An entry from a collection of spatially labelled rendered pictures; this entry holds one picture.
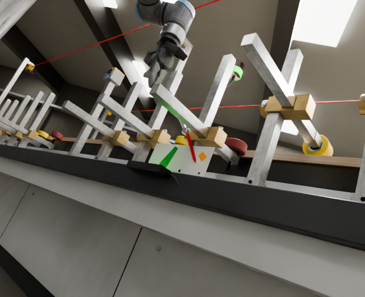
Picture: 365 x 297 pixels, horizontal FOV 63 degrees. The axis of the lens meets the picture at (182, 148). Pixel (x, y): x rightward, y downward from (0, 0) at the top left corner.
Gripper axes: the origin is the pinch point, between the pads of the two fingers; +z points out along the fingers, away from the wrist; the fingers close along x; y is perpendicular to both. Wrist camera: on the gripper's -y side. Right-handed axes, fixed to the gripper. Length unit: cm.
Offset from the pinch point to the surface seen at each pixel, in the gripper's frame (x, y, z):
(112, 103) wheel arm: 8.8, 2.7, 13.7
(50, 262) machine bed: -34, 67, 77
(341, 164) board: -33, -55, 9
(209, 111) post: -12.5, -18.6, 3.8
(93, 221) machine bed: -34, 48, 51
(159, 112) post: -12.3, 6.4, 3.7
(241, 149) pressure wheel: -27.6, -24.5, 9.8
